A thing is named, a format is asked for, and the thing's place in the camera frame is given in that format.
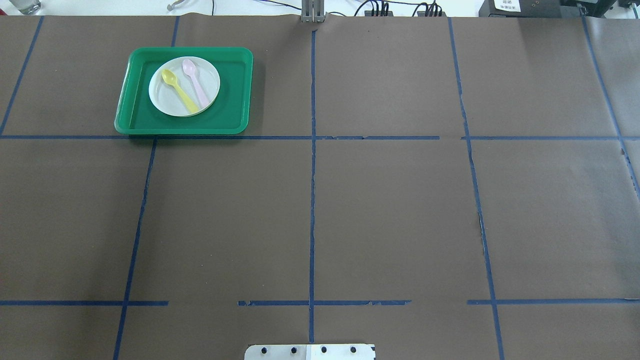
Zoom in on pink plastic spoon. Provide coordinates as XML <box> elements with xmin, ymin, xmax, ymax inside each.
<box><xmin>182</xmin><ymin>58</ymin><xmax>209</xmax><ymax>109</ymax></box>

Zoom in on yellow plastic spoon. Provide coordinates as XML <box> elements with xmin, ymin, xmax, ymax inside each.
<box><xmin>161</xmin><ymin>68</ymin><xmax>199</xmax><ymax>114</ymax></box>

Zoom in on green plastic tray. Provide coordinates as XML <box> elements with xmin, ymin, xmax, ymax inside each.
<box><xmin>114</xmin><ymin>47</ymin><xmax>254</xmax><ymax>135</ymax></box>

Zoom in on metal reacher grabber tool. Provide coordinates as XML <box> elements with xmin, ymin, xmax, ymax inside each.
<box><xmin>166</xmin><ymin>0</ymin><xmax>194</xmax><ymax>12</ymax></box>

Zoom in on clear plastic bottle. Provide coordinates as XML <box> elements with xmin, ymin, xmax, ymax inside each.
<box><xmin>9</xmin><ymin>0</ymin><xmax>42</xmax><ymax>15</ymax></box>

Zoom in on aluminium frame post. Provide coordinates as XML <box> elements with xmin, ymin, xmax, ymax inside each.
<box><xmin>301</xmin><ymin>0</ymin><xmax>327</xmax><ymax>23</ymax></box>

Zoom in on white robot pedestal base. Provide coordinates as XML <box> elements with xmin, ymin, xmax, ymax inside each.
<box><xmin>244</xmin><ymin>343</ymin><xmax>377</xmax><ymax>360</ymax></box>

